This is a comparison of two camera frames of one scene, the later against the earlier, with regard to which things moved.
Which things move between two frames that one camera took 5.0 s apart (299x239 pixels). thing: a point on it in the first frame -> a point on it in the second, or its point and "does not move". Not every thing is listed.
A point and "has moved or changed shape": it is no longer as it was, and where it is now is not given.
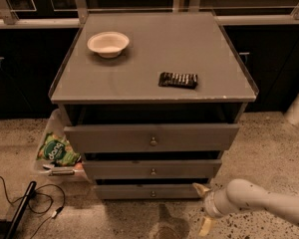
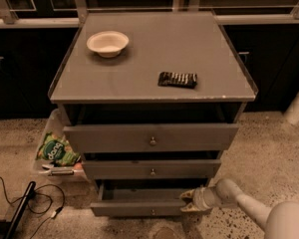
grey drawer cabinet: (150, 102) does not move
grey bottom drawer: (148, 191) has moved or changed shape
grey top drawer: (151, 137) does not move
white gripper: (208, 204) -> (198, 198)
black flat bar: (21, 208) does not move
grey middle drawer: (107, 169) does not move
